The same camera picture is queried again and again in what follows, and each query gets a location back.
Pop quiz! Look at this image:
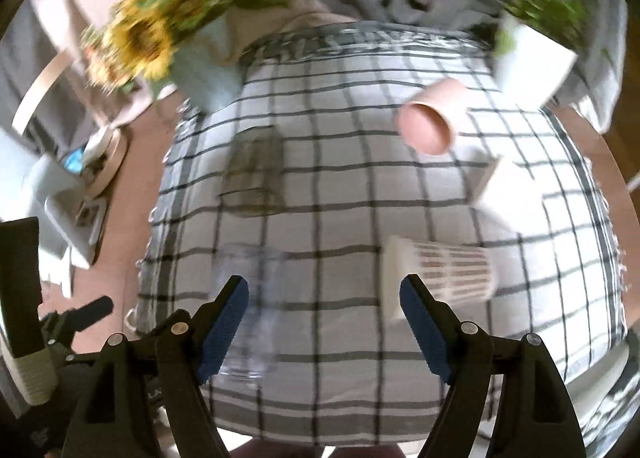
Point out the clear plastic measuring cup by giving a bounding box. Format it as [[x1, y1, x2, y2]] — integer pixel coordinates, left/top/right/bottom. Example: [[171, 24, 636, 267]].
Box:
[[212, 244, 286, 384]]

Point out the white patterned paper cup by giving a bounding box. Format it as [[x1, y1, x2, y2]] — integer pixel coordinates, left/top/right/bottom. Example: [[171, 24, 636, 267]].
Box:
[[381, 236, 498, 323]]

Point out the white square cup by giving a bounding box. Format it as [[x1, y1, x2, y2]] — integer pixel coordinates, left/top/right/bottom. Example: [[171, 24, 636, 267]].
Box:
[[449, 144, 498, 206]]

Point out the pink plastic cup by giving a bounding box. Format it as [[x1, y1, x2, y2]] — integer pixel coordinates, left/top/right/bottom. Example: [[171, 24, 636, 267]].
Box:
[[395, 77, 470, 156]]

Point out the clear drinking glass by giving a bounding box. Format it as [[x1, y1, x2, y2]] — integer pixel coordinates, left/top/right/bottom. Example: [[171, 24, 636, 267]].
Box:
[[218, 126, 285, 218]]

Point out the checkered grey white cloth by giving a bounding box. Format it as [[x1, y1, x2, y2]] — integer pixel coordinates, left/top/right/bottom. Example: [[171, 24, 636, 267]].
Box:
[[136, 22, 627, 446]]

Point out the light blue ribbed vase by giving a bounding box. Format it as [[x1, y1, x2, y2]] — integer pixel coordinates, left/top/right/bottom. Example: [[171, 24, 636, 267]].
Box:
[[169, 14, 243, 113]]

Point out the yellow sunflower bouquet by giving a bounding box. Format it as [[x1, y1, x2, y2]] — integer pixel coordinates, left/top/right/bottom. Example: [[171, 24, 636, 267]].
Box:
[[81, 0, 294, 93]]

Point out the white plant pot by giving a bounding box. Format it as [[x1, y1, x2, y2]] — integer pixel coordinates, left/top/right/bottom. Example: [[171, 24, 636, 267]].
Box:
[[492, 11, 577, 112]]

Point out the green potted plant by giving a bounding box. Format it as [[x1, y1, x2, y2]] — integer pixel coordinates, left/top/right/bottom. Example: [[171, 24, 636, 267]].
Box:
[[501, 0, 587, 51]]

